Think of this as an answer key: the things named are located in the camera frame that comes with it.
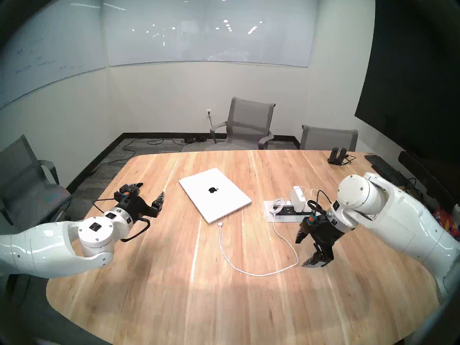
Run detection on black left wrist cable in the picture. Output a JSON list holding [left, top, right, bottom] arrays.
[[93, 199, 151, 243]]

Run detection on large black wall screen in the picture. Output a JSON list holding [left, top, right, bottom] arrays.
[[354, 0, 460, 169]]

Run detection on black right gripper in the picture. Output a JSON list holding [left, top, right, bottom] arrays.
[[295, 215, 348, 269]]

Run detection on tangled black table cables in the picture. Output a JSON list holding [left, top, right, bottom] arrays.
[[404, 177, 426, 203]]

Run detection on black keyboard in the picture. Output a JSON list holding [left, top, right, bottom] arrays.
[[364, 155, 409, 186]]

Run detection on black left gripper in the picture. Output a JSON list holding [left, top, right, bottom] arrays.
[[114, 183, 166, 221]]

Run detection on black floor cables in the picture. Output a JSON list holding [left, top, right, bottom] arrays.
[[90, 135, 209, 174]]

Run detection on wide blank glass whiteboard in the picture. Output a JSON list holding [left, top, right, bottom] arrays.
[[102, 0, 318, 68]]

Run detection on grey mesh office chair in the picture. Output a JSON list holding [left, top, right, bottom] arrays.
[[300, 125, 358, 151], [210, 97, 276, 150], [0, 135, 72, 226]]

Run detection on glass whiteboard with blue writing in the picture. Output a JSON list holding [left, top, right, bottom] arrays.
[[0, 0, 108, 109]]

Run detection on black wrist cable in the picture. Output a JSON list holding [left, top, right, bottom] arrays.
[[307, 190, 333, 220], [93, 199, 151, 243]]

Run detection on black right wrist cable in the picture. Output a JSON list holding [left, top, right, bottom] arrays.
[[307, 190, 333, 220]]

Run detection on black video sound bar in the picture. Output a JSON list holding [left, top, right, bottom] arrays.
[[398, 151, 460, 212]]

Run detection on silver closed MacBook laptop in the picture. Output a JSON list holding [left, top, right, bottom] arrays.
[[179, 168, 252, 224]]

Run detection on grey tabletop power outlet plate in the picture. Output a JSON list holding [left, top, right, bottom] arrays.
[[263, 200, 314, 222]]

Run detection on white square power adapter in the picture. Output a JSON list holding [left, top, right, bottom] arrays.
[[290, 186, 308, 210]]

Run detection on white MagSafe charging cable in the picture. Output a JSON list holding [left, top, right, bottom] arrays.
[[217, 198, 299, 277]]

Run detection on black controller charging dock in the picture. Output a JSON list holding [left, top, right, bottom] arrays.
[[327, 147, 348, 166]]

